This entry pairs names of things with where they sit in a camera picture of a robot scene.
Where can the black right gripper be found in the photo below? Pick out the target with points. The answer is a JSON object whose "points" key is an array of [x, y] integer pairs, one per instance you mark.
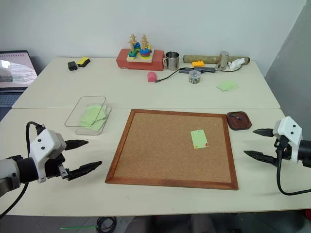
{"points": [[285, 150]]}

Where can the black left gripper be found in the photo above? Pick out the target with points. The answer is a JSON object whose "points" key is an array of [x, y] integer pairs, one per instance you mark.
{"points": [[53, 167]]}

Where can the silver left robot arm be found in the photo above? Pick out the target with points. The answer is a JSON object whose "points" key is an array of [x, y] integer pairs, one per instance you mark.
{"points": [[7, 171]]}

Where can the green card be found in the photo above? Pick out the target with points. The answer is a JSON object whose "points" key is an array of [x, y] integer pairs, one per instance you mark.
{"points": [[199, 139]]}

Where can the wood-framed cork board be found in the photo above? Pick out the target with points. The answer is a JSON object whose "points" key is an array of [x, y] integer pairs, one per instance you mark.
{"points": [[158, 150]]}

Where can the small jar of pins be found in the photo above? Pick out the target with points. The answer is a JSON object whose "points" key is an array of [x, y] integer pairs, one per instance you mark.
{"points": [[194, 78]]}

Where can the clear plastic tray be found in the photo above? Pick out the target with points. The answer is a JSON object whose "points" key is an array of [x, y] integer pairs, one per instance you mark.
{"points": [[85, 132]]}

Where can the brown wooden dish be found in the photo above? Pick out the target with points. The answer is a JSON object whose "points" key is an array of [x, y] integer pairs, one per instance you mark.
{"points": [[239, 125]]}

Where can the thin green stick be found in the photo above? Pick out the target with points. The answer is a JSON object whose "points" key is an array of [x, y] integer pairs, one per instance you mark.
{"points": [[77, 227]]}

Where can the white crumpled cloth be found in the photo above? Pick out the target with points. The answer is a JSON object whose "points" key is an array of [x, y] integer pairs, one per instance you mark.
{"points": [[235, 65]]}

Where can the black power adapter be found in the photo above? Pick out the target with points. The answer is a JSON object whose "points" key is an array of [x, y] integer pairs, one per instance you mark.
{"points": [[72, 66]]}

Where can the shiny metal cylinder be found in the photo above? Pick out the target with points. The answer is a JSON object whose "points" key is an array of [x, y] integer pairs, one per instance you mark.
{"points": [[222, 60]]}

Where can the dark grey USB hub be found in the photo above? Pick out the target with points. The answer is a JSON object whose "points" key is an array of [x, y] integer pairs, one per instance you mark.
{"points": [[206, 69]]}

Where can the yellow and black eraser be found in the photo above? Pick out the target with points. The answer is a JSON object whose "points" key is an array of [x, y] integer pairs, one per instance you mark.
{"points": [[83, 61]]}

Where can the brown cork roll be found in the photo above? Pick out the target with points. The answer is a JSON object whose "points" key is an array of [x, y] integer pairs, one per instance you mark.
{"points": [[206, 58]]}

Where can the yellow toy brick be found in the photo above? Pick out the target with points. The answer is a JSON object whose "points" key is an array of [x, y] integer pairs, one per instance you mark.
{"points": [[198, 64]]}

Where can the pink rounded block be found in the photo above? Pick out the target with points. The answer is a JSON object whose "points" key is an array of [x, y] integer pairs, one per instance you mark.
{"points": [[152, 77]]}

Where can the small dark adapter block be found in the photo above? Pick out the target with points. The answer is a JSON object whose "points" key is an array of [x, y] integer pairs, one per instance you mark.
{"points": [[185, 71]]}

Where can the open laptop computer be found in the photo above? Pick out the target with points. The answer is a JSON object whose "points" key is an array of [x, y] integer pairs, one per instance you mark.
{"points": [[14, 70]]}

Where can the red rectangular box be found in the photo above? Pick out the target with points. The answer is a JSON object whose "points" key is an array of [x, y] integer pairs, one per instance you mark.
{"points": [[158, 60]]}

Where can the stainless steel mug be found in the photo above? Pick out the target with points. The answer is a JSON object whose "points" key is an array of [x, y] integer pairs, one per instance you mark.
{"points": [[172, 61]]}

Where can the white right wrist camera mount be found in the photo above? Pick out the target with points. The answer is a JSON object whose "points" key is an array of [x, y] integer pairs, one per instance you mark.
{"points": [[290, 128]]}

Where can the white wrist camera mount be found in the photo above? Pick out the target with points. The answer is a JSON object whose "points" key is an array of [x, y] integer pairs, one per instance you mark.
{"points": [[290, 128], [45, 143]]}

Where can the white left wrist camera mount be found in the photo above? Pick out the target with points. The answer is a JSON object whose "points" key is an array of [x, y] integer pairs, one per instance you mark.
{"points": [[45, 143]]}

